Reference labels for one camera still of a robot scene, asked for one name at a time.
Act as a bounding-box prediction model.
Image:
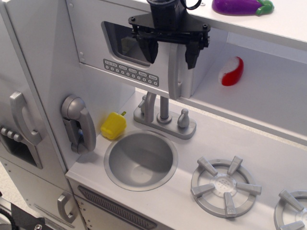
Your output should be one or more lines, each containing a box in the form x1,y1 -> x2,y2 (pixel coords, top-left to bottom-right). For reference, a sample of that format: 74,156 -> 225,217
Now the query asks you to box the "red white toy radish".
218,57 -> 244,86

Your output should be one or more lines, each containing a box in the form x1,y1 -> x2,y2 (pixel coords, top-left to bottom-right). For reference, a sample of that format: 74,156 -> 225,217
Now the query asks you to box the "grey stove burner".
190,156 -> 262,219
274,189 -> 307,230

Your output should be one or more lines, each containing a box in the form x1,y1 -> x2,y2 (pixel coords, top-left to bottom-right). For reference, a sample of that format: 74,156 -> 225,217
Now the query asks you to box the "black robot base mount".
0,193 -> 50,230

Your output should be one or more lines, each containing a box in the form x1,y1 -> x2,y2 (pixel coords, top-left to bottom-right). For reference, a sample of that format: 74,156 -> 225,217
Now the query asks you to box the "white toy microwave door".
67,0 -> 195,98

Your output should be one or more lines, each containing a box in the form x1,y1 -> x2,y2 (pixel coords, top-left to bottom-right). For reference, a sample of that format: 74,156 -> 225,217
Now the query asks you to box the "grey lower fridge handle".
57,191 -> 78,224

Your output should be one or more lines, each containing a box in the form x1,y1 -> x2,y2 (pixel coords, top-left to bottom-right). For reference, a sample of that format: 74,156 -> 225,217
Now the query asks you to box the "grey oven vent panel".
78,186 -> 157,230

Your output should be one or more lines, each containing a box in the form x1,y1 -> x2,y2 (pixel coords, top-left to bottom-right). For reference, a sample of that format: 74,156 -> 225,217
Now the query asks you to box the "grey toy telephone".
61,94 -> 96,155

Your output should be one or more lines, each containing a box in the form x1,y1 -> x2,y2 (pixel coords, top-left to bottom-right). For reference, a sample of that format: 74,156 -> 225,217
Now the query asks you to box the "grey ice dispenser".
0,125 -> 43,169

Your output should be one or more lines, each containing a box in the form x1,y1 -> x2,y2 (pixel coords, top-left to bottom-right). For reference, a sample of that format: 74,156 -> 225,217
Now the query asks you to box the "yellow toy bell pepper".
100,111 -> 127,140

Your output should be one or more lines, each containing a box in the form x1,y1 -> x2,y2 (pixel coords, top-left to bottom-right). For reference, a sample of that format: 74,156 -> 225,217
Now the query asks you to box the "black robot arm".
129,0 -> 211,69

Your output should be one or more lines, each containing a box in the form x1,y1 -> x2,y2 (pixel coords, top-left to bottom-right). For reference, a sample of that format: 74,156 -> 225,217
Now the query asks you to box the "grey toy faucet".
133,92 -> 197,140

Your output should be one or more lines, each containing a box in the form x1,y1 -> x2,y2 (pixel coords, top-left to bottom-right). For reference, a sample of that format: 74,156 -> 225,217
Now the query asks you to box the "purple toy eggplant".
212,0 -> 274,16

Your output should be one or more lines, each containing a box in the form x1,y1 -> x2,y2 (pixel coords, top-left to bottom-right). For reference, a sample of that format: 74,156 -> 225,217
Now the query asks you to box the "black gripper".
129,3 -> 210,69

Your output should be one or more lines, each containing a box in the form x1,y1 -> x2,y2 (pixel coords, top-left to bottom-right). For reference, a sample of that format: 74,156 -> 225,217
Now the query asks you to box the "grey fridge door handle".
10,91 -> 42,146

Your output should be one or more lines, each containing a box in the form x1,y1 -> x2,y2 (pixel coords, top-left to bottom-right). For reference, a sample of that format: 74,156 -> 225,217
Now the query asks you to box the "round metal sink bowl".
104,130 -> 178,192

